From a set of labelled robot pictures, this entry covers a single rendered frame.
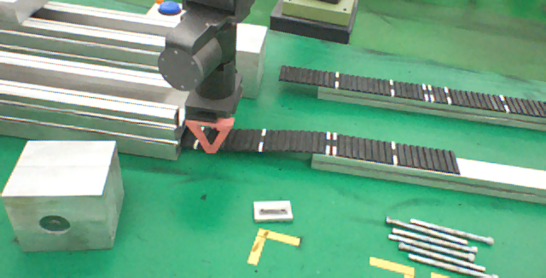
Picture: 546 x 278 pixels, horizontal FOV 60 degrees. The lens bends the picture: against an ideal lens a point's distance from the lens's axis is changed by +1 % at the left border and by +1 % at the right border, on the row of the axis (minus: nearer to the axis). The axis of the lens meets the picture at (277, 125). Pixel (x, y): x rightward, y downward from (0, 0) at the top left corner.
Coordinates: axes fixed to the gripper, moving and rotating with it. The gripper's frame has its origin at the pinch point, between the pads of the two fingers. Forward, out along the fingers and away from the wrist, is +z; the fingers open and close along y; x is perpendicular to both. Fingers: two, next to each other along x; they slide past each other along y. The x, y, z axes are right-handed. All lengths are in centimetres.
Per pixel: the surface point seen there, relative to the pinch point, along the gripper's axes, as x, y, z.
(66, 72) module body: -23.0, -2.1, -7.0
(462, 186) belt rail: 37.9, 3.0, 0.3
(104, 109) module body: -14.3, 5.3, -6.7
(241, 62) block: 1.8, -13.5, -6.2
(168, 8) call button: -15.7, -30.0, -6.8
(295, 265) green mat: 14.3, 20.2, 1.6
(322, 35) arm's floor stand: 16, -48, 3
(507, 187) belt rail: 43.8, 3.1, -0.8
